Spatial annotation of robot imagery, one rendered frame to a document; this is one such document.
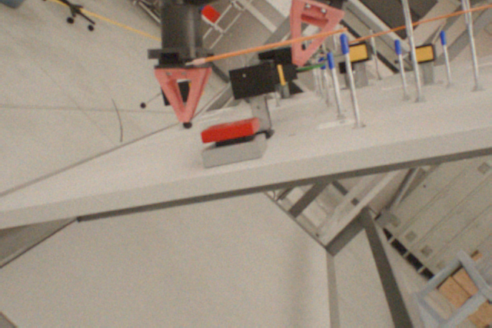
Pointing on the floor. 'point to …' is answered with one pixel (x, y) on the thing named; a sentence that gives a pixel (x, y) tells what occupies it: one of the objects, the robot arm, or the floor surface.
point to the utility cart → (433, 319)
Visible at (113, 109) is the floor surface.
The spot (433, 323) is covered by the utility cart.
